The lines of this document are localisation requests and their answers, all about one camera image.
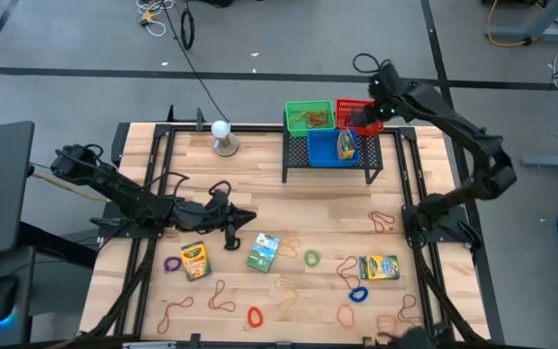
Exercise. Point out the black perforated metal shelf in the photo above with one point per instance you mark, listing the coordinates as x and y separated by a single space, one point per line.
297 152

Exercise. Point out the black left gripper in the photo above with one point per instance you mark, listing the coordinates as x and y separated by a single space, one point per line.
206 215

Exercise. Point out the red plastic mesh basket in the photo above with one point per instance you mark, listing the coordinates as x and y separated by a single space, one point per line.
344 109

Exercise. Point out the black computer mouse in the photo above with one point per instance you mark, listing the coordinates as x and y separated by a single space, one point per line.
0 293

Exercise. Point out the yellow green marker box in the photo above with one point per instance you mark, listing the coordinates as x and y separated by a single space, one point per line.
380 267

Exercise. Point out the blue plastic mesh basket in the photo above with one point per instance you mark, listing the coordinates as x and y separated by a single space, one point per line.
322 150

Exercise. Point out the yellow rubber band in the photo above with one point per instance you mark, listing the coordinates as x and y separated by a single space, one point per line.
291 291
294 117
289 254

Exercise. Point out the green plastic mesh basket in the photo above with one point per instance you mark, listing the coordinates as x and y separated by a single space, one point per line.
292 128

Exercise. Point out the yellow crayon box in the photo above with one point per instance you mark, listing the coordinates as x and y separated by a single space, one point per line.
195 261

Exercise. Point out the grey desk base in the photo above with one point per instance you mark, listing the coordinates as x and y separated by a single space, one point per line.
536 33

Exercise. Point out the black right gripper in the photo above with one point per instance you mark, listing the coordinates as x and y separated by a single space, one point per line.
383 109

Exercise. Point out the orange rubber band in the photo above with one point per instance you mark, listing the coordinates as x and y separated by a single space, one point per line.
378 322
338 315

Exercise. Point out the white light bulb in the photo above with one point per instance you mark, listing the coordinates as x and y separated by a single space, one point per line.
220 129

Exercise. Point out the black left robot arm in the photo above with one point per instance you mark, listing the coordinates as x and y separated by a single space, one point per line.
124 194

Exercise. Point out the grey side desk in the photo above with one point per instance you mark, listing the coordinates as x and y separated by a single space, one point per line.
23 291

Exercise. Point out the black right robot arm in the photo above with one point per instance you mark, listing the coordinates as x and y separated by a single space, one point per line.
453 123

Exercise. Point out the grey desk foot bar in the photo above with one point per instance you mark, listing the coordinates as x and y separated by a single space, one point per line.
550 161

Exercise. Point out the silver metal bracket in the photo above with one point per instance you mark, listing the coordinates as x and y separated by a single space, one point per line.
148 345

